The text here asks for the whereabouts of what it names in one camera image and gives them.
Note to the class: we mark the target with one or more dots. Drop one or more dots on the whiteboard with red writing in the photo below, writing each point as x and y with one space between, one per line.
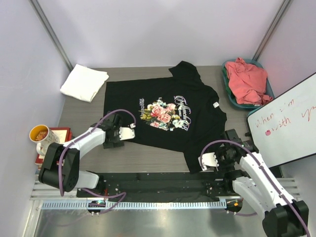
284 130

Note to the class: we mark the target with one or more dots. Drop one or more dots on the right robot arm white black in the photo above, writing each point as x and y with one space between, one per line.
246 174

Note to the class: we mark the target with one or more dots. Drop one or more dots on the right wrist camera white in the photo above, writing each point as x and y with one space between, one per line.
207 161

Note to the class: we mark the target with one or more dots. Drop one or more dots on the folded white t shirt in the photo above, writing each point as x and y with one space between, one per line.
83 83

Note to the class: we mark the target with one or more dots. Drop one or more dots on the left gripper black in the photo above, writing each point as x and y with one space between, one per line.
112 143

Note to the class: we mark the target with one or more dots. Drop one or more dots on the black floral t shirt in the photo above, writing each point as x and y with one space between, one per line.
179 113

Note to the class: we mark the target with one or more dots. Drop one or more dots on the floral mug yellow inside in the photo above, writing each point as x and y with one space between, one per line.
43 136

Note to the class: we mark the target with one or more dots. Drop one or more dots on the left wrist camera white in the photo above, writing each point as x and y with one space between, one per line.
127 133

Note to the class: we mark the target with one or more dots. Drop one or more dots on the bottom book in stack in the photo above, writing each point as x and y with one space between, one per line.
38 169

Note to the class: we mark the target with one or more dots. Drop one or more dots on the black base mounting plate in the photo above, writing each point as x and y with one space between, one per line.
204 176

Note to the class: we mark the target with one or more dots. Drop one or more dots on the teal plastic basket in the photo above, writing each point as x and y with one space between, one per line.
232 98

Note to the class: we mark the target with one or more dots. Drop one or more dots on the red top book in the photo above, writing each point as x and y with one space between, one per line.
63 133

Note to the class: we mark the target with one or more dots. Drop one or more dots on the pink crumpled t shirt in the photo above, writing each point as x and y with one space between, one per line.
247 82

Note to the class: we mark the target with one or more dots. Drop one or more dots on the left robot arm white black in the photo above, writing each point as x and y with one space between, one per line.
60 168

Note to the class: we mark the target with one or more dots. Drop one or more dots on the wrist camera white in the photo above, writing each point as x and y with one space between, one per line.
207 161
127 133

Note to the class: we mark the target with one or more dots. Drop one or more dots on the aluminium rail frame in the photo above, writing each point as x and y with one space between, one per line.
156 191

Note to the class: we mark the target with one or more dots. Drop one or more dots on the white slotted cable duct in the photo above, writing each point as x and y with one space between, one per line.
87 204

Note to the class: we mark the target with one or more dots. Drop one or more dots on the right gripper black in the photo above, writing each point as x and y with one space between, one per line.
223 168

